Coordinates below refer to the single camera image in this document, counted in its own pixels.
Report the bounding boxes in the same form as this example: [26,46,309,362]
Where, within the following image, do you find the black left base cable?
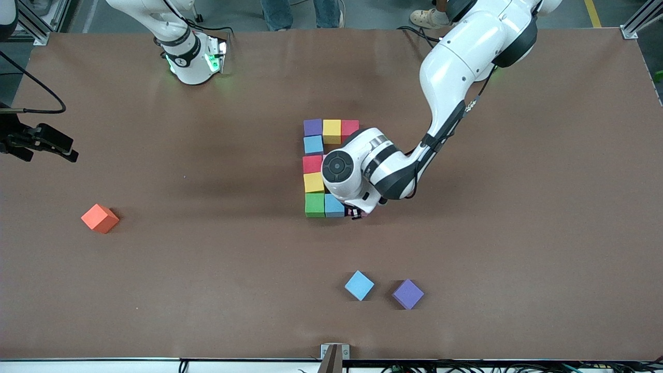
[398,26,441,50]

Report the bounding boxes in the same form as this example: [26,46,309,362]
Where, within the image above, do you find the orange foam block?
[81,204,120,234]

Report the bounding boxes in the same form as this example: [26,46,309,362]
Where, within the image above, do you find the person's sandalled foot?
[410,0,450,30]

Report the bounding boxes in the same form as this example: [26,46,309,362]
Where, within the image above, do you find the black right base cable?
[171,0,236,38]

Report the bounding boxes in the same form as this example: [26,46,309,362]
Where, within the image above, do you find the person's blue jeans legs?
[260,0,344,31]

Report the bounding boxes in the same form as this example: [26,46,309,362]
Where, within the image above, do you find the green foam block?
[304,192,327,219]

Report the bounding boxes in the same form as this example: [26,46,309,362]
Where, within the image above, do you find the metal camera post bracket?
[319,343,350,373]

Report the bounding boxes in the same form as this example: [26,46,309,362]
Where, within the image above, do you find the aluminium frame post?
[622,0,663,40]
[13,0,51,46]

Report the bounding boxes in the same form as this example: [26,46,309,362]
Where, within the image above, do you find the black base cable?
[171,0,236,38]
[398,26,441,50]

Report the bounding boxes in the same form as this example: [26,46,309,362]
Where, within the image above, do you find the brown table cover mat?
[0,27,663,362]

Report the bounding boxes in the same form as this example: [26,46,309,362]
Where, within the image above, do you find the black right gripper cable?
[0,51,67,114]

